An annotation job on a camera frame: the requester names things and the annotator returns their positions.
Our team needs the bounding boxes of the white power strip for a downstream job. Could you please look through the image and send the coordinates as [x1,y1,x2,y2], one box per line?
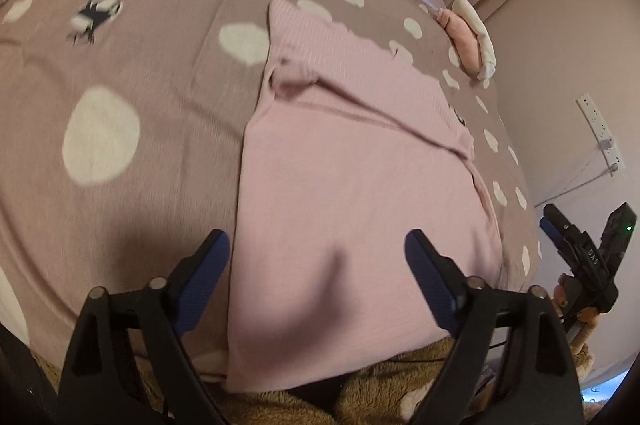
[576,94,626,177]

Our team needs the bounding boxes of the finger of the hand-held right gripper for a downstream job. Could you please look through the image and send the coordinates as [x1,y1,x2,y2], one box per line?
[543,203,587,252]
[538,217,576,267]

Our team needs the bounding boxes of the pink knit sweater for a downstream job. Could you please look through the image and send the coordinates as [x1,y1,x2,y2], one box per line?
[225,0,504,394]

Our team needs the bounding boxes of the person's right hand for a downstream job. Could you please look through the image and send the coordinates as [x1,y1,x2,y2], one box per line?
[553,274,601,356]

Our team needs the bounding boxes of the brown fleece clothing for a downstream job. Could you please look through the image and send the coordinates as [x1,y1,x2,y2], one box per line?
[30,335,597,425]

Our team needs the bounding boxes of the white power cable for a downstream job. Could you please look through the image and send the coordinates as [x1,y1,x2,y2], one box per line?
[542,150,617,207]

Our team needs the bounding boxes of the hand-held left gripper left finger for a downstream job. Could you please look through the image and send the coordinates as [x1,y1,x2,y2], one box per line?
[57,229,231,425]

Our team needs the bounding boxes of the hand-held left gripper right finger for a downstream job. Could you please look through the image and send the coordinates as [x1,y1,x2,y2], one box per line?
[404,229,587,425]

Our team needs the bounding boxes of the polka dot blanket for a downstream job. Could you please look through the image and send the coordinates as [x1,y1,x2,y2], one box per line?
[0,0,544,386]

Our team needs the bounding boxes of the folded pink garment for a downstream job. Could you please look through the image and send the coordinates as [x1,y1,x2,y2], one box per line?
[436,8,484,71]

